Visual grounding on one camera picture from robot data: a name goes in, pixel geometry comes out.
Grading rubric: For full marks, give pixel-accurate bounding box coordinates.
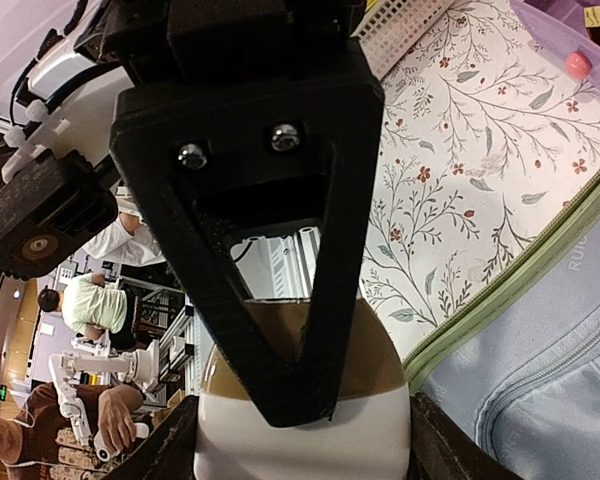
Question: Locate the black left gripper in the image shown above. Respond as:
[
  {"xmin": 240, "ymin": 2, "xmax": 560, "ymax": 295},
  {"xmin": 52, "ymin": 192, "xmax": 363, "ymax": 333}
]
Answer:
[{"xmin": 75, "ymin": 1, "xmax": 366, "ymax": 96}]

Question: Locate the green hard-shell suitcase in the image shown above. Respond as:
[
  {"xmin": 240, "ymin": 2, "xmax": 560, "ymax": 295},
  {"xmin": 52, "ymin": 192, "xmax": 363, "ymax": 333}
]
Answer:
[{"xmin": 404, "ymin": 170, "xmax": 600, "ymax": 479}]

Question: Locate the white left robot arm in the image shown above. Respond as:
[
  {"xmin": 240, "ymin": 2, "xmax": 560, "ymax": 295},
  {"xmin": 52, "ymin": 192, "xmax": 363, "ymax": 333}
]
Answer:
[{"xmin": 0, "ymin": 1, "xmax": 384, "ymax": 428}]

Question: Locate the purple drawer box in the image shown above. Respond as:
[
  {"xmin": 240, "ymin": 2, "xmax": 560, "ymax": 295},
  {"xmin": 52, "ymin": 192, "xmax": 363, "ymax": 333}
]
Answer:
[{"xmin": 510, "ymin": 1, "xmax": 600, "ymax": 90}]

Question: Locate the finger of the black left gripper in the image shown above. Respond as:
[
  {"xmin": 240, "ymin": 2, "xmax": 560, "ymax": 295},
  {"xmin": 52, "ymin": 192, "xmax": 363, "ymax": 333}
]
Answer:
[{"xmin": 110, "ymin": 63, "xmax": 384, "ymax": 402}]

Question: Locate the white perforated plastic basket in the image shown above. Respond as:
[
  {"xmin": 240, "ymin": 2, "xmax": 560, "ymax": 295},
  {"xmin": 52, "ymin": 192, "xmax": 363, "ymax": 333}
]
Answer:
[{"xmin": 353, "ymin": 0, "xmax": 453, "ymax": 80}]

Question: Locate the floral white table mat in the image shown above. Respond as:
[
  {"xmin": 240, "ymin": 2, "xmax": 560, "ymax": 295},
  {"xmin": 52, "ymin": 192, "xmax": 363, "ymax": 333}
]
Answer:
[{"xmin": 361, "ymin": 1, "xmax": 600, "ymax": 358}]

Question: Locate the cream round bottle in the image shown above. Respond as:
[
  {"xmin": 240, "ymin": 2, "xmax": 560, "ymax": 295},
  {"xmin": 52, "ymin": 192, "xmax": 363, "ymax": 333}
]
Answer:
[{"xmin": 193, "ymin": 298, "xmax": 411, "ymax": 479}]

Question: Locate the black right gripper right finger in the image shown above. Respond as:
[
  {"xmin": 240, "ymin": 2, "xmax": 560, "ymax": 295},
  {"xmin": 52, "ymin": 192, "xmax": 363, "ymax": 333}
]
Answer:
[{"xmin": 408, "ymin": 392, "xmax": 520, "ymax": 480}]

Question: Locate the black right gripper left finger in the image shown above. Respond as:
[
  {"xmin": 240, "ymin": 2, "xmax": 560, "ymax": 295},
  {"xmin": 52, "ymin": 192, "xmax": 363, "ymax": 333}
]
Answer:
[{"xmin": 130, "ymin": 395, "xmax": 199, "ymax": 480}]

